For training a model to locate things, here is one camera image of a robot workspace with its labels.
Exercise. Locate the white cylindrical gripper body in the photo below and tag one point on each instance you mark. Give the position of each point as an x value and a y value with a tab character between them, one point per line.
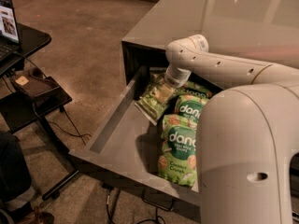
174	80

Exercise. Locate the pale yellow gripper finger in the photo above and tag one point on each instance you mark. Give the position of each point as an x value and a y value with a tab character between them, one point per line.
165	93

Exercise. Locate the green jalapeno Kettle chip bag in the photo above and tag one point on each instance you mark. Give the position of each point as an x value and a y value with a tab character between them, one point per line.
148	104

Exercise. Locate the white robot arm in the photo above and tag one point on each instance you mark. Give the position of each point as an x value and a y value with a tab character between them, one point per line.
246	136

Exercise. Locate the rear green Dang chip bag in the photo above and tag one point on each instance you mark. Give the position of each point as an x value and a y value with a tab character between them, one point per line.
195	89

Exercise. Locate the green dang chip bag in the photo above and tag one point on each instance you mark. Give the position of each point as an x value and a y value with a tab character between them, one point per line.
177	163
195	89
190	106

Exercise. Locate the middle green Dang chip bag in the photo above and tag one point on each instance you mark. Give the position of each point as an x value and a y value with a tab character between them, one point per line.
190	106

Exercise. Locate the front green Dang chip bag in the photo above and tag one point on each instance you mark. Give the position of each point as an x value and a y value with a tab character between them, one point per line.
177	163

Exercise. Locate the open grey metal drawer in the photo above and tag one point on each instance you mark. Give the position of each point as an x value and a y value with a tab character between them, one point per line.
124	151

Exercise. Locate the grey counter cabinet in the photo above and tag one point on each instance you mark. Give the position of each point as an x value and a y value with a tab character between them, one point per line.
257	29

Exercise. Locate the black box with label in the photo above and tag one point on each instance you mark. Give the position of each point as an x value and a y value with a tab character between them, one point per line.
35	86

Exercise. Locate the black laptop desk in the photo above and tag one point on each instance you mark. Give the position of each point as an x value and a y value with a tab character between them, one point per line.
18	111

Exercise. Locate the open laptop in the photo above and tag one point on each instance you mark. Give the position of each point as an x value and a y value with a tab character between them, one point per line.
9	34

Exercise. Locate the person's leg dark trousers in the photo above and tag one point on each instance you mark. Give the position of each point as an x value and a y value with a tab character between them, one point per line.
16	188

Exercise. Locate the brown shoe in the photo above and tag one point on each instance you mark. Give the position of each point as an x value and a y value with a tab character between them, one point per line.
36	217

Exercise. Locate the black drawer handle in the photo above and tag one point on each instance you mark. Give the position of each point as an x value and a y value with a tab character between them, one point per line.
158	199

